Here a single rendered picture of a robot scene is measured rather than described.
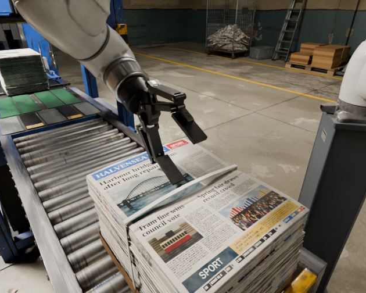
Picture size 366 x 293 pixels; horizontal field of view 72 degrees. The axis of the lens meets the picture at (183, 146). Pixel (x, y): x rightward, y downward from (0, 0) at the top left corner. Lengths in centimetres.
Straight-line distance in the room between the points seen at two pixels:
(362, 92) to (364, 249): 128
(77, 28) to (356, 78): 87
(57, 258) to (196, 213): 42
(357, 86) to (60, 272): 104
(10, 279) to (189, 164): 149
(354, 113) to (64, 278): 102
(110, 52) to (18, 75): 168
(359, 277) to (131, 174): 159
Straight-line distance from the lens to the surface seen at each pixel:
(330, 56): 684
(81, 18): 53
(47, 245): 81
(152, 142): 55
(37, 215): 91
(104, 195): 53
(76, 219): 85
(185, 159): 61
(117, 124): 143
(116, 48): 60
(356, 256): 203
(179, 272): 40
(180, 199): 50
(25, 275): 188
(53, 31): 53
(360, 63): 105
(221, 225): 45
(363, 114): 108
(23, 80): 224
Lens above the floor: 135
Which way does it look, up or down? 29 degrees down
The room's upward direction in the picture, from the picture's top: straight up
